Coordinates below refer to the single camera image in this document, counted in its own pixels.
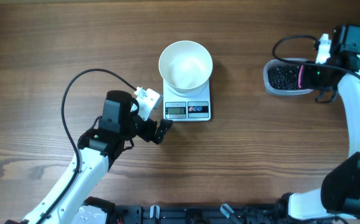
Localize pink scoop with blue handle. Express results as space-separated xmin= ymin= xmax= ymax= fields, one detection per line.
xmin=298 ymin=65 xmax=305 ymax=89

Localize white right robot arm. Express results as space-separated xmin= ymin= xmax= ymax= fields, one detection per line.
xmin=282 ymin=24 xmax=360 ymax=223

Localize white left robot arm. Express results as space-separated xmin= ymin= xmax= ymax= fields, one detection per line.
xmin=21 ymin=88 xmax=173 ymax=223

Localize white digital kitchen scale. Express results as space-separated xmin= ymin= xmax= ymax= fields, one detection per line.
xmin=163 ymin=80 xmax=211 ymax=122

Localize white round bowl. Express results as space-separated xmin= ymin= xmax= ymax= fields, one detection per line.
xmin=158 ymin=40 xmax=213 ymax=92

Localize black beans in container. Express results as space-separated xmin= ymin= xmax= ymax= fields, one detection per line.
xmin=267 ymin=65 xmax=300 ymax=90

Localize clear plastic bean container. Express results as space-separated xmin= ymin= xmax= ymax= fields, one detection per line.
xmin=263 ymin=60 xmax=312 ymax=96

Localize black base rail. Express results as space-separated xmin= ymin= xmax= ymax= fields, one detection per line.
xmin=83 ymin=203 xmax=288 ymax=224

